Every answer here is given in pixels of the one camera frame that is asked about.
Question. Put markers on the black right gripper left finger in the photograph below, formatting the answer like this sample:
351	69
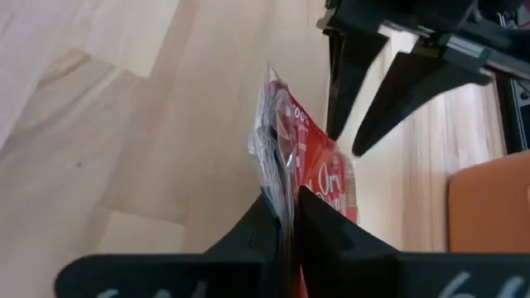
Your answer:
215	273

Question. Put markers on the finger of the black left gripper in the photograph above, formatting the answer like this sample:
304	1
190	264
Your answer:
414	91
352	70

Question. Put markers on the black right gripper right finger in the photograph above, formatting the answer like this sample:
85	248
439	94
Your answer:
372	273

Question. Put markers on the red Orville popcorn bag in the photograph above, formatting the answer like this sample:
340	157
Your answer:
314	157

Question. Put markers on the orange plastic basket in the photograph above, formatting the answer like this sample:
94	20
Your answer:
492	207

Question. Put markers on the black aluminium rig frame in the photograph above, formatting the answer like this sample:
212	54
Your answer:
517	116

